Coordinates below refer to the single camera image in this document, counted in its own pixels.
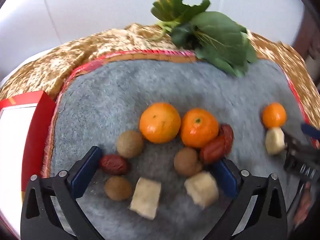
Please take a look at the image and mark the small pale white fruit cube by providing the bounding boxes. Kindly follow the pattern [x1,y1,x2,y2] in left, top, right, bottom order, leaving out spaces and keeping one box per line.
[265,127,286,155]

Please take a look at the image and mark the small orange tangerine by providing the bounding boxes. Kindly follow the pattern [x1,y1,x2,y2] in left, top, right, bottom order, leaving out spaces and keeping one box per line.
[262,102,287,127]

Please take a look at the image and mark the dark brown wooden furniture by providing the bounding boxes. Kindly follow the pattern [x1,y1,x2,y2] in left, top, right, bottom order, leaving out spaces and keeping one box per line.
[299,0,320,64]

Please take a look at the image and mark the brown longan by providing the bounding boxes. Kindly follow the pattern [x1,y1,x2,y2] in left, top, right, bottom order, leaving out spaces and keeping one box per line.
[104,176,133,201]
[173,147,203,177]
[116,130,144,159]

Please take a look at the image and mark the large orange tangerine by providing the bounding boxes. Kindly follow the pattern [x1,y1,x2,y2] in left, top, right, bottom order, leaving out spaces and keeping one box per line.
[139,102,181,144]
[180,108,220,148]

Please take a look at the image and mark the green leafy vegetable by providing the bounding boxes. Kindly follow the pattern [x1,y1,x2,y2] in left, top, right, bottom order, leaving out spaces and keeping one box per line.
[151,0,258,77]

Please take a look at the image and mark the red box white inside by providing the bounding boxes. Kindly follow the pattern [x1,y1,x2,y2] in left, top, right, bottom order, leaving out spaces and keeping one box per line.
[0,91,57,232]

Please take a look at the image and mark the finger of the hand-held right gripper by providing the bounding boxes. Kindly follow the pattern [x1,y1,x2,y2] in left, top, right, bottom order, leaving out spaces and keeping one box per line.
[301,122,320,141]
[282,127,320,160]

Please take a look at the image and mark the golden patterned cloth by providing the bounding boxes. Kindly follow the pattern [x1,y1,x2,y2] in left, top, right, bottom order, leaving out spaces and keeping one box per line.
[0,23,320,101]

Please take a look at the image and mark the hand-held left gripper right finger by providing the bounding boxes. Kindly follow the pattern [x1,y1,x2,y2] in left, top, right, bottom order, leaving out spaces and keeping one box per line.
[212,159,288,240]

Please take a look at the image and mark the grey fuzzy mat red edge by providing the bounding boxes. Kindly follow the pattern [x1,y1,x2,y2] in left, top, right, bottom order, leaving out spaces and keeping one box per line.
[41,50,320,240]

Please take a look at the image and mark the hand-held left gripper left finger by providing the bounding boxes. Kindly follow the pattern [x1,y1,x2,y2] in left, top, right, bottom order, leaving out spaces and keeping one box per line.
[21,146,103,240]

